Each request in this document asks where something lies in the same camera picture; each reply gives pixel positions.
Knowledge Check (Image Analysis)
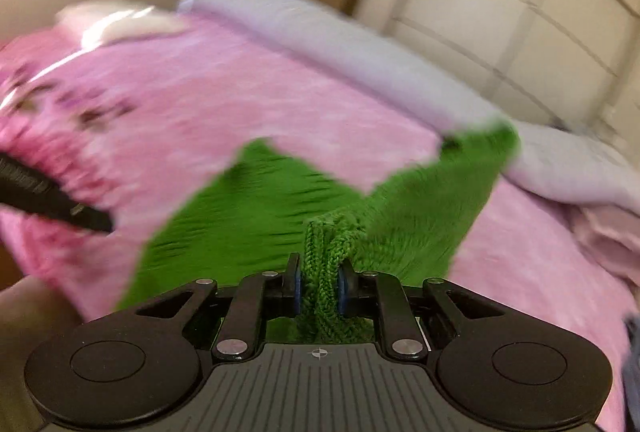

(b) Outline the pale shiny pillow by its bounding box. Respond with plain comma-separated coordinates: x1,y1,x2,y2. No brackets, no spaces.
54,0,189,51

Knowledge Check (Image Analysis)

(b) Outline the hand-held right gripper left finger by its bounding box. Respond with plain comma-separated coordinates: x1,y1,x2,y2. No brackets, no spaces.
134,253,303,362

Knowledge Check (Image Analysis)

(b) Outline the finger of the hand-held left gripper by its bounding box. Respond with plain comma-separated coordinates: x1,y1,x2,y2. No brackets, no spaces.
59,189,115,233

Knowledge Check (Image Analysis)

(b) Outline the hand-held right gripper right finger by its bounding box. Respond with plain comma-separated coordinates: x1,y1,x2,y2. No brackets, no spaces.
337,261,507,359

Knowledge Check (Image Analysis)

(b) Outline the light pink cloth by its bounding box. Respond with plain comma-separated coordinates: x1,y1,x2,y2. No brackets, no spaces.
569,204,640,299

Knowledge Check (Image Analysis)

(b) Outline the cream wardrobe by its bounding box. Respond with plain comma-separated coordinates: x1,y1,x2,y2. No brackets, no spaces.
350,0,640,149

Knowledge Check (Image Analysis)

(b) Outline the pink fluffy blanket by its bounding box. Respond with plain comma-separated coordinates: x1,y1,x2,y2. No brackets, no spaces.
0,14,632,432

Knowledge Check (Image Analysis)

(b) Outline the green knitted sweater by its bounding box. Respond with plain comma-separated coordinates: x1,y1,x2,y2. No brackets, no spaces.
115,124,522,346

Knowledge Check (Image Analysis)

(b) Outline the grey cloth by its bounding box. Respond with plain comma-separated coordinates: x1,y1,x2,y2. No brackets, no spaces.
621,314,640,414

